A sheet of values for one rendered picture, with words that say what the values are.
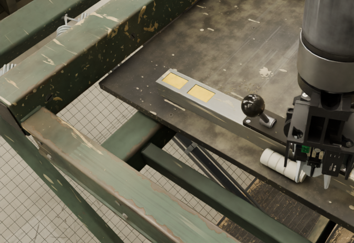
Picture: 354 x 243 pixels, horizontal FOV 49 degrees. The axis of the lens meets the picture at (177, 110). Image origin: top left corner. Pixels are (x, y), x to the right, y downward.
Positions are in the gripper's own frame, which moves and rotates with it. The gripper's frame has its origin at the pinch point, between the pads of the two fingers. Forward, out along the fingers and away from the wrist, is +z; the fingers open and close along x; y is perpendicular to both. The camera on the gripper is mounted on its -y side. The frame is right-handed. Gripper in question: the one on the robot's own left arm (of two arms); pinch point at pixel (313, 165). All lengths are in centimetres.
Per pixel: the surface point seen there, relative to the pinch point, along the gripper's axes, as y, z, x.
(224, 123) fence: -12.9, 10.1, -16.9
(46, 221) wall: -101, 376, -286
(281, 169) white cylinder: -4.9, 9.9, -4.7
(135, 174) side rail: 4.4, 7.0, -28.0
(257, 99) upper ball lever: -7.5, -3.8, -9.6
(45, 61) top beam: -14, 2, -57
